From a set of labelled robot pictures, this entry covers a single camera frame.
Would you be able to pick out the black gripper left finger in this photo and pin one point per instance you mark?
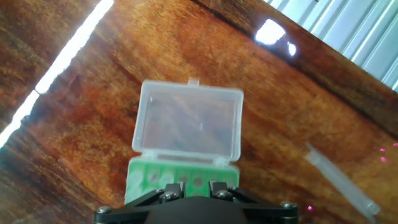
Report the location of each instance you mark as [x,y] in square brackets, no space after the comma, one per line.
[161,196]

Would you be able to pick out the green clear pipette tip box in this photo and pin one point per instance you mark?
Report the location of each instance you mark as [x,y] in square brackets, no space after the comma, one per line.
[186,124]

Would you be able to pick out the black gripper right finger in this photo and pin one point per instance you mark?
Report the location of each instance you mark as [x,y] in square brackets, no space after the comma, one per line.
[230,195]

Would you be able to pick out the glossy brown wooden board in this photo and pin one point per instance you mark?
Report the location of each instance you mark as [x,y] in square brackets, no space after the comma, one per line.
[280,93]

